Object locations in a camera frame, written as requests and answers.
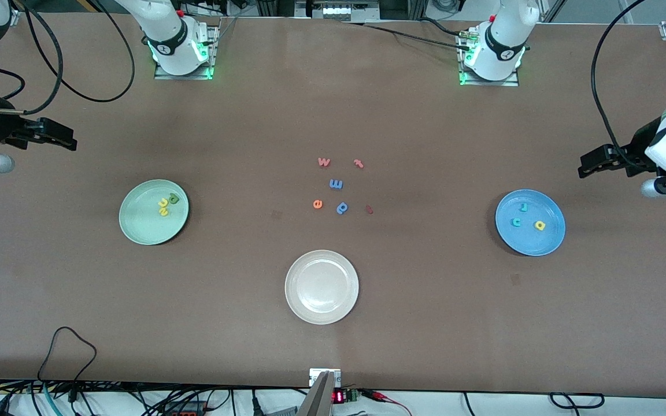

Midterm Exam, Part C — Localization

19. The looped black cable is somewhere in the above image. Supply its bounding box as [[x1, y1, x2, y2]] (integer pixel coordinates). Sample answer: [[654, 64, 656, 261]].
[[37, 326, 98, 383]]

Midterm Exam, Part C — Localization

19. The white terminal device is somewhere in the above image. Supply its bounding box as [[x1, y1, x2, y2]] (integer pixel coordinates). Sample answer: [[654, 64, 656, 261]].
[[295, 0, 380, 21]]

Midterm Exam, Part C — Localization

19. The long black table cable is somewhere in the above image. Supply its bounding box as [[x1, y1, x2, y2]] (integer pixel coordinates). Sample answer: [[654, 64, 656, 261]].
[[333, 17, 475, 53]]

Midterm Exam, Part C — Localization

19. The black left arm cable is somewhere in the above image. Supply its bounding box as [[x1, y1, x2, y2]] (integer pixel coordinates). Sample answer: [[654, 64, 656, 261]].
[[590, 0, 647, 159]]

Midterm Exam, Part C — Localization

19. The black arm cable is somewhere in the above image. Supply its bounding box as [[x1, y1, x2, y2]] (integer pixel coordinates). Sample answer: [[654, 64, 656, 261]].
[[590, 0, 647, 159], [0, 0, 136, 115]]

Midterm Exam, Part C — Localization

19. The blue plate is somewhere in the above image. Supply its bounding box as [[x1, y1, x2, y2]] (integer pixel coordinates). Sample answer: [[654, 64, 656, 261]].
[[495, 189, 566, 257]]

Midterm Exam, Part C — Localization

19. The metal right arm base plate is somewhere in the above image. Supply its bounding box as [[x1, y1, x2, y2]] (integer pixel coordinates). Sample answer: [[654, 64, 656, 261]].
[[154, 23, 219, 80]]

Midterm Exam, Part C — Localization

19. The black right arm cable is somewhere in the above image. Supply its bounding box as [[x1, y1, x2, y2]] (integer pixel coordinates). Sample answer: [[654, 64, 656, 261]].
[[0, 0, 136, 115]]

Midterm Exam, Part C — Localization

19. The silver camera mount bracket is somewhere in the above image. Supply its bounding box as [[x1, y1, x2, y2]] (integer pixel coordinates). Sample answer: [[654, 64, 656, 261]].
[[309, 368, 342, 388]]

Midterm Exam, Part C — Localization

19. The red clip lead wire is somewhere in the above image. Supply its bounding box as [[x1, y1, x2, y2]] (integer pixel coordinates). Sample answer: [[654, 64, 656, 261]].
[[362, 389, 412, 416]]

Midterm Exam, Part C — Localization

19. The red black box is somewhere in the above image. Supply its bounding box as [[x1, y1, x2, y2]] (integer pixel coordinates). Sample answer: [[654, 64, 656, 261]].
[[162, 402, 206, 416]]

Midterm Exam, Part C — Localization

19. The grey camera mount bar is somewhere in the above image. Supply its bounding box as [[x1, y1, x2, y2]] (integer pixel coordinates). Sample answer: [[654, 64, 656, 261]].
[[297, 371, 336, 416]]

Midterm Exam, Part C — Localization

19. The green plate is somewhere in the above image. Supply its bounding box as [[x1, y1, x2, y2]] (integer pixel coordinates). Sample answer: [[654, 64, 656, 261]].
[[119, 179, 190, 246]]

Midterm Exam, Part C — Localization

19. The cream plate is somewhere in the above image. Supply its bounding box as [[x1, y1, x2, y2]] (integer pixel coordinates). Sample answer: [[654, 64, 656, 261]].
[[284, 250, 360, 325]]

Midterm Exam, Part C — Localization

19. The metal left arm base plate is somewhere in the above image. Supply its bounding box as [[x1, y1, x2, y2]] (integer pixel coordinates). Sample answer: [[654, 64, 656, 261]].
[[457, 29, 520, 87]]

